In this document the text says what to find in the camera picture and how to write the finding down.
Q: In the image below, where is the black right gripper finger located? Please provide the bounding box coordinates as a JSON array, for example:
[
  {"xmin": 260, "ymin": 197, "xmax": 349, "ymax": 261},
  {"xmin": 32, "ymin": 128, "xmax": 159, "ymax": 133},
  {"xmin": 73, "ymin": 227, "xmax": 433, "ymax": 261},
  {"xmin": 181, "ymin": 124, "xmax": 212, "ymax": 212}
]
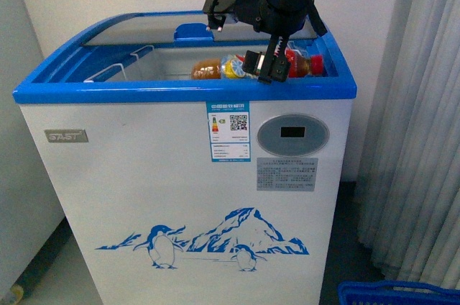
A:
[{"xmin": 270, "ymin": 37, "xmax": 290, "ymax": 82}]

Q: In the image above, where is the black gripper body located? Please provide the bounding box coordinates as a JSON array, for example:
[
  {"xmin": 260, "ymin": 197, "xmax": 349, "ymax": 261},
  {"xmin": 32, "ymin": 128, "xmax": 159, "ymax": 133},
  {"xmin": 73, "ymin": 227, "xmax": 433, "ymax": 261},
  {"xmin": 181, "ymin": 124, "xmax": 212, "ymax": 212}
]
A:
[{"xmin": 242, "ymin": 0, "xmax": 327, "ymax": 37}]

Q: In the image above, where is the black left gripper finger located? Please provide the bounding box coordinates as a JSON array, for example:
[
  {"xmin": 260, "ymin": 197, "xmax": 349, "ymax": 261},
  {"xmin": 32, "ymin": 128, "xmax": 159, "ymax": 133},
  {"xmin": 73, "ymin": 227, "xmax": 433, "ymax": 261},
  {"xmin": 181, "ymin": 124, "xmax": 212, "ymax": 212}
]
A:
[{"xmin": 258, "ymin": 35, "xmax": 284, "ymax": 84}]

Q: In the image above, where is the orange tea drink bottle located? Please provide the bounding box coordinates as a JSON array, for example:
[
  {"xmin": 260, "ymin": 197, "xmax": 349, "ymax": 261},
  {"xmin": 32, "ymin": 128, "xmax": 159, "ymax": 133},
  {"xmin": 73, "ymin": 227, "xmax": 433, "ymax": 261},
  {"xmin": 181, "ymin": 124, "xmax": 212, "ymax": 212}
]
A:
[{"xmin": 190, "ymin": 48, "xmax": 324, "ymax": 80}]

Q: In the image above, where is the energy label sticker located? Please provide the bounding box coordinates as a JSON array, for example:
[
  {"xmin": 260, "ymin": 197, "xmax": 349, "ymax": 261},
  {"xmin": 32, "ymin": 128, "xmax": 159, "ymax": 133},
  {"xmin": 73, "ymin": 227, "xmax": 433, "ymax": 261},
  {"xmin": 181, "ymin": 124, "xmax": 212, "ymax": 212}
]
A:
[{"xmin": 206, "ymin": 101, "xmax": 251, "ymax": 162}]

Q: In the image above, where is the oval temperature control panel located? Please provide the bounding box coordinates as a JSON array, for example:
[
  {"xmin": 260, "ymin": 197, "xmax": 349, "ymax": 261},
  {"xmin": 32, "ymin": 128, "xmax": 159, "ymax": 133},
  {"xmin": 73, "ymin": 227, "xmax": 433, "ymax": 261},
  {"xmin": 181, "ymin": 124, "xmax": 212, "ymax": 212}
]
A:
[{"xmin": 257, "ymin": 114, "xmax": 329, "ymax": 157}]

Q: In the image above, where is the grey instruction sticker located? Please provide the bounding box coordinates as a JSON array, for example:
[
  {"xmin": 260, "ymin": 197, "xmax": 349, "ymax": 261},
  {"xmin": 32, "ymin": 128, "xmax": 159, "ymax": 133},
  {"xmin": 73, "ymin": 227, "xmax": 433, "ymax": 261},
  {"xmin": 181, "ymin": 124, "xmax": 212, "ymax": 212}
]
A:
[{"xmin": 257, "ymin": 158, "xmax": 318, "ymax": 192}]

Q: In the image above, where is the white blue chest freezer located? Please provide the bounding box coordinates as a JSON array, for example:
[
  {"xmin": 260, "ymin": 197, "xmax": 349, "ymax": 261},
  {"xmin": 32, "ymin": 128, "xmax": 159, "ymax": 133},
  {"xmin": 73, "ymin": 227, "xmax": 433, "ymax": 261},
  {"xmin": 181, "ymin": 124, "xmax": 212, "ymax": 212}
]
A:
[{"xmin": 13, "ymin": 18, "xmax": 357, "ymax": 304}]

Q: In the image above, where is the white curtain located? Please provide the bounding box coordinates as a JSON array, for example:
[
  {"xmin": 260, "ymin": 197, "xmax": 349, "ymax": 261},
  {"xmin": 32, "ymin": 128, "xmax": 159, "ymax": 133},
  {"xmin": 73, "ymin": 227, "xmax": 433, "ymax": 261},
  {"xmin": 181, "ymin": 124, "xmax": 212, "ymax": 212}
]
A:
[{"xmin": 356, "ymin": 0, "xmax": 459, "ymax": 289}]

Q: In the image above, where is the silver brand badge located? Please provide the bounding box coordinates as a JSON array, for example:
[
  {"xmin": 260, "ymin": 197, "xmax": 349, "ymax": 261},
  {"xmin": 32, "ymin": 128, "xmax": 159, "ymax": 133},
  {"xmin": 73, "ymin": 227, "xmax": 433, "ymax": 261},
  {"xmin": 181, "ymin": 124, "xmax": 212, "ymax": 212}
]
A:
[{"xmin": 44, "ymin": 129, "xmax": 89, "ymax": 143}]

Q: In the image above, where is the blue plastic shopping basket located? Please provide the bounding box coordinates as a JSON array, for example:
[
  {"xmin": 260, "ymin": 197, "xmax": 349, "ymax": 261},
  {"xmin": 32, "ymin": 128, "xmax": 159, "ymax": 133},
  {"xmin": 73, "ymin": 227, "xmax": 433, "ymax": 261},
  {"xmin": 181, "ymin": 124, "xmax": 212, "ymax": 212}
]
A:
[{"xmin": 338, "ymin": 281, "xmax": 459, "ymax": 304}]

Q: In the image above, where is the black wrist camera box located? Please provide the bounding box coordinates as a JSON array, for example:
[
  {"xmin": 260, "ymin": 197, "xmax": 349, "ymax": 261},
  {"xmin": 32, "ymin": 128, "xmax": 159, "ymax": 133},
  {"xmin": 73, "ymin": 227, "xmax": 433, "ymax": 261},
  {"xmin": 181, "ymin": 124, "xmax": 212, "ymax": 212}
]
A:
[{"xmin": 203, "ymin": 0, "xmax": 246, "ymax": 31}]

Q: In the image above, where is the white wire freezer basket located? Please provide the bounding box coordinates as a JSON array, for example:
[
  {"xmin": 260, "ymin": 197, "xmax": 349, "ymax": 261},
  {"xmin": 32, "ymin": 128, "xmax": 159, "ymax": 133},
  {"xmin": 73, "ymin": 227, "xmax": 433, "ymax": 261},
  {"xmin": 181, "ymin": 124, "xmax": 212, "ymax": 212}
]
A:
[{"xmin": 83, "ymin": 45, "xmax": 155, "ymax": 83}]

